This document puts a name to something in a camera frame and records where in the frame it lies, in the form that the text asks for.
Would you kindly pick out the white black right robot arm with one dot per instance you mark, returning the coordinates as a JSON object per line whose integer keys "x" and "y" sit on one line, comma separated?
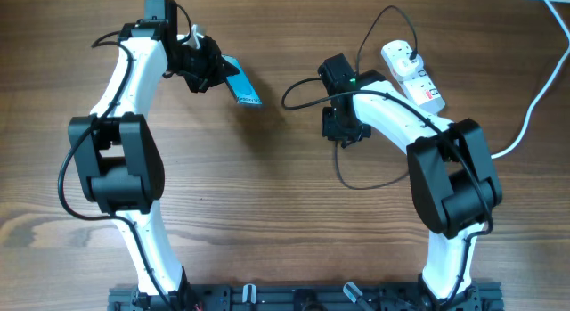
{"x": 454, "y": 183}

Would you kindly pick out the white power strip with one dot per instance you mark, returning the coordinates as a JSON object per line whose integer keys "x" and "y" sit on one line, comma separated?
{"x": 419, "y": 89}

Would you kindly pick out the Samsung Galaxy smartphone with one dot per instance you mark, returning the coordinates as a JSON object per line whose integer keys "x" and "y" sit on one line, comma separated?
{"x": 240, "y": 86}

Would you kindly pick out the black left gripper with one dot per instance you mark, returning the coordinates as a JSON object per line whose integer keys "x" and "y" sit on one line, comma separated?
{"x": 215, "y": 73}

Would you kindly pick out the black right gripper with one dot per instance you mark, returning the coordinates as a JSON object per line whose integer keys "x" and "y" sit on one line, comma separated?
{"x": 330, "y": 130}

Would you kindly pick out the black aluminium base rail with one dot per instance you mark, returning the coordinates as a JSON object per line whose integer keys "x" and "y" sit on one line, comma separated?
{"x": 388, "y": 296}

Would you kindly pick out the white charger plug adapter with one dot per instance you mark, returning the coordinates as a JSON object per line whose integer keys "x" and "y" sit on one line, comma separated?
{"x": 406, "y": 67}

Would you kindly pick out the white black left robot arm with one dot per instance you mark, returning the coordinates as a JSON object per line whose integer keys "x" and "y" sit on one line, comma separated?
{"x": 117, "y": 160}

